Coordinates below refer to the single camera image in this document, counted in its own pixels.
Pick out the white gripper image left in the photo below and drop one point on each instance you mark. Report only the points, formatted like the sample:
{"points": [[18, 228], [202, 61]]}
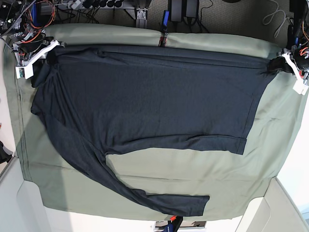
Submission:
{"points": [[46, 48]]}

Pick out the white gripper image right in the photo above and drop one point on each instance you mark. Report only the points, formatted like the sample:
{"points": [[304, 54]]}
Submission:
{"points": [[296, 58]]}

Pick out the dark navy long-sleeve T-shirt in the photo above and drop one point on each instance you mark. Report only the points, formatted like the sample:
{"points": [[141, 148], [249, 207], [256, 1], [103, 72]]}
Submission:
{"points": [[105, 100]]}

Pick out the robot arm image left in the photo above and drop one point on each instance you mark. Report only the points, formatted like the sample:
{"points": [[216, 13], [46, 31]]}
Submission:
{"points": [[23, 25]]}

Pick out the robot arm image right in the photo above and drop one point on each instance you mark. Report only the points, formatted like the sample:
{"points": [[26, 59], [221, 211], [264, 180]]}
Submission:
{"points": [[300, 9]]}

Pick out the white power strip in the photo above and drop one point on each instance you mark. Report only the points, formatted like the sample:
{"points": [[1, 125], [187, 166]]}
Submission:
{"points": [[68, 4]]}

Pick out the orange black clamp top centre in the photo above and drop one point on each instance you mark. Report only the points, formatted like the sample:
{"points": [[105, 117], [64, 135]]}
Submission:
{"points": [[163, 40]]}

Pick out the orange black clamp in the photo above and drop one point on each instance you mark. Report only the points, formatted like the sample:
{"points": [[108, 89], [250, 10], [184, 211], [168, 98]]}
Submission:
{"points": [[173, 224], [163, 40]]}

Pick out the sage green table cloth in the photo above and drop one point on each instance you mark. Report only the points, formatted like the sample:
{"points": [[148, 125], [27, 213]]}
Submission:
{"points": [[232, 181]]}

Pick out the orange black clamp bottom centre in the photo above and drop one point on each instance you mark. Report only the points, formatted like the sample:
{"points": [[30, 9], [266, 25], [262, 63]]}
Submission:
{"points": [[173, 224]]}

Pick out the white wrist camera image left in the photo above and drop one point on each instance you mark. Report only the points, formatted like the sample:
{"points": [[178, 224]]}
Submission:
{"points": [[24, 71]]}

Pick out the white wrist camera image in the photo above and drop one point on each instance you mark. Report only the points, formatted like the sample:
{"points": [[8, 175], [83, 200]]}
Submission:
{"points": [[300, 88], [24, 71]]}

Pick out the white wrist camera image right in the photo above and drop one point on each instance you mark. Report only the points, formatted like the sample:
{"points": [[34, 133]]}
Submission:
{"points": [[300, 88]]}

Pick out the blue clamp handle left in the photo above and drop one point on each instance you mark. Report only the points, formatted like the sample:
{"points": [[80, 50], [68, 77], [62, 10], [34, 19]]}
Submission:
{"points": [[35, 13]]}

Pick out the grey metal bracket post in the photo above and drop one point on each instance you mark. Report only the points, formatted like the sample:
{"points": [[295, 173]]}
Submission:
{"points": [[141, 18]]}

